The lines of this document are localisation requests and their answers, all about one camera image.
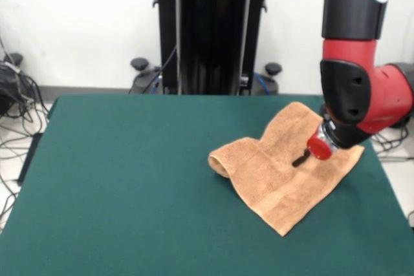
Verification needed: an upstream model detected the dark green tablecloth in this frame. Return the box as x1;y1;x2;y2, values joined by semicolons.
0;94;414;276

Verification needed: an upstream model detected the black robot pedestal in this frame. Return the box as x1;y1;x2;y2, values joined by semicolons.
129;0;283;96

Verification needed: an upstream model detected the dark stand base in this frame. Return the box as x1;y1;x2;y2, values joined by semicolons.
0;62;21;117

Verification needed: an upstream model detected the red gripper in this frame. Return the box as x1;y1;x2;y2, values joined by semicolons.
292;136;334;167

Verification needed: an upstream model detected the tan terry towel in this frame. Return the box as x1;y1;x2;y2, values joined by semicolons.
208;101;366;237

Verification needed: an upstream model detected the curved blue cable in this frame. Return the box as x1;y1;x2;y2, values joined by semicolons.
254;74;276;95

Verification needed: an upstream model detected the black round foot knob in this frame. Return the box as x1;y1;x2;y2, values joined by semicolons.
130;58;149;72
3;52;23;65
265;62;283;76

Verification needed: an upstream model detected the black pedestal cable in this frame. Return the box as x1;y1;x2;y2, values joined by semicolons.
142;45;179;94

